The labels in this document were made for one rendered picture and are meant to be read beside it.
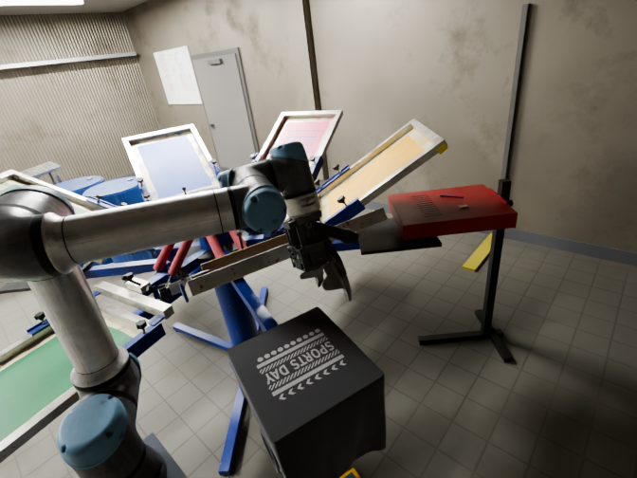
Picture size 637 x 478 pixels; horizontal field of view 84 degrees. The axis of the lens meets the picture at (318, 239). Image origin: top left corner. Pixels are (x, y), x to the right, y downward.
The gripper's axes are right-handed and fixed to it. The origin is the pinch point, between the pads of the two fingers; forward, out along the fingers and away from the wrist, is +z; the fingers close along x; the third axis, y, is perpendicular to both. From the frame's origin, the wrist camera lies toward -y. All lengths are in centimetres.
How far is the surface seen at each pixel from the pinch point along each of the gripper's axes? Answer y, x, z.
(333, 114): -121, -182, -60
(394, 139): -114, -107, -29
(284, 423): 16, -31, 47
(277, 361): 7, -55, 40
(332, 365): -9, -41, 44
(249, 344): 13, -70, 35
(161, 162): 8, -244, -60
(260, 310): 0, -92, 32
